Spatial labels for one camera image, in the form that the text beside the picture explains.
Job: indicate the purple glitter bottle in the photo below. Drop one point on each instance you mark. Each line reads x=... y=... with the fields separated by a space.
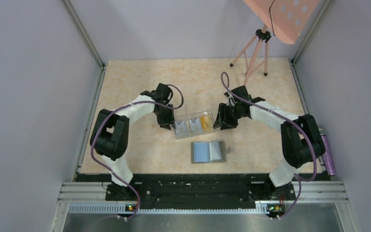
x=327 y=156

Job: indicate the aluminium frame rail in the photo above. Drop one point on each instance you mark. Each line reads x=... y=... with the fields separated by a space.
x=90 y=197

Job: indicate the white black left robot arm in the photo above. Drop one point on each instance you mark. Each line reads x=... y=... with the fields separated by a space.
x=109 y=139

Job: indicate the pink perforated panel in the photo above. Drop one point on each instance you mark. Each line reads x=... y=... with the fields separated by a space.
x=285 y=18

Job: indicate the pink tripod stand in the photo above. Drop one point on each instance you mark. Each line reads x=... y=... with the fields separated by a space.
x=262 y=36

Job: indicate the grey card holder wallet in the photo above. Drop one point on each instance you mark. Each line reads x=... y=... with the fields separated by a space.
x=209 y=152

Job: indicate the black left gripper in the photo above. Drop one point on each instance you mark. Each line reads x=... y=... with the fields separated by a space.
x=164 y=123

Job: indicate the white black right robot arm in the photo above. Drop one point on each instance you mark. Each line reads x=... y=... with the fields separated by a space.
x=301 y=139

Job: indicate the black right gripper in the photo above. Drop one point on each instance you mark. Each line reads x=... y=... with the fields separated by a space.
x=222 y=114

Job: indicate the yellow credit card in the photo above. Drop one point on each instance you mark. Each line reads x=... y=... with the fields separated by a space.
x=206 y=123

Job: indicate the clear plastic card box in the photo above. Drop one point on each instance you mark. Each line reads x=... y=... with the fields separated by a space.
x=189 y=117

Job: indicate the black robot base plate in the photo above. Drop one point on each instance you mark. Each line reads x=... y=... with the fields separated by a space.
x=194 y=191

